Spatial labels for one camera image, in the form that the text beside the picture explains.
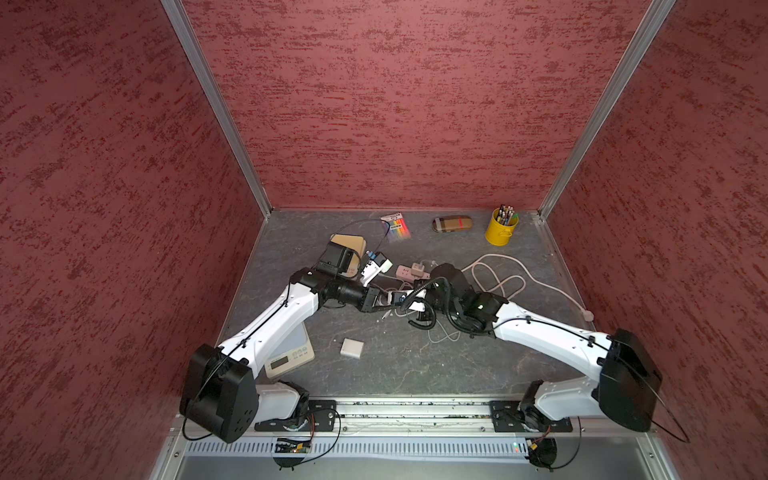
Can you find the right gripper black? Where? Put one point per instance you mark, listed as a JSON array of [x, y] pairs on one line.
[[431, 285]]

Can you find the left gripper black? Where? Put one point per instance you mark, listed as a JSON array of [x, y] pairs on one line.
[[368, 302]]

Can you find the pink USB charger adapter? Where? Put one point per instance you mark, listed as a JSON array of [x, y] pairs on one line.
[[418, 270]]

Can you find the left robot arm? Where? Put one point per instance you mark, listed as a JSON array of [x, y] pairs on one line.
[[220, 393]]

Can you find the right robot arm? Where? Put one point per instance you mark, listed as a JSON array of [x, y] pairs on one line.
[[618, 380]]

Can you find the beige wooden-top electronic scale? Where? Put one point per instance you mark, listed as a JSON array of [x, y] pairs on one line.
[[357, 244]]

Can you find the white grey kitchen scale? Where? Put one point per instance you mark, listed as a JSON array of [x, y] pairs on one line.
[[295, 351]]

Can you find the pink power strip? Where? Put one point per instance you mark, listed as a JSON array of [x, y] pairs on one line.
[[408, 274]]

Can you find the small white square box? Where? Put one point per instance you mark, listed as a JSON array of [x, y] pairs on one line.
[[352, 348]]

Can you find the brown plaid pencil case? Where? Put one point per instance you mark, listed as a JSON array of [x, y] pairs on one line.
[[451, 224]]

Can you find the rainbow highlighter pack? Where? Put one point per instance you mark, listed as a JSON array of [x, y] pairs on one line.
[[396, 227]]

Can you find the yellow pen cup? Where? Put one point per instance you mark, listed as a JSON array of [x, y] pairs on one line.
[[498, 235]]

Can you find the pens in cup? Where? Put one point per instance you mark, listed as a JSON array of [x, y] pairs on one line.
[[504, 215]]

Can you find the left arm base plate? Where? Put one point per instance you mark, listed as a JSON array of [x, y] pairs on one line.
[[310, 416]]

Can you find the aluminium front rail frame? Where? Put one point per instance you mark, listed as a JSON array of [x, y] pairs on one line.
[[440, 429]]

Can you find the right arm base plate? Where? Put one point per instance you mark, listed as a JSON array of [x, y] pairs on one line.
[[509, 417]]

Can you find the left aluminium corner post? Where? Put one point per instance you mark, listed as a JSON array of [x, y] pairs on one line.
[[184, 31]]

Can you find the aluminium corner post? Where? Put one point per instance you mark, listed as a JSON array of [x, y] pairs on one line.
[[648, 28], [184, 31]]

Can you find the right aluminium corner post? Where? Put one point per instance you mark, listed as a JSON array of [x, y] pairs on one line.
[[648, 28]]

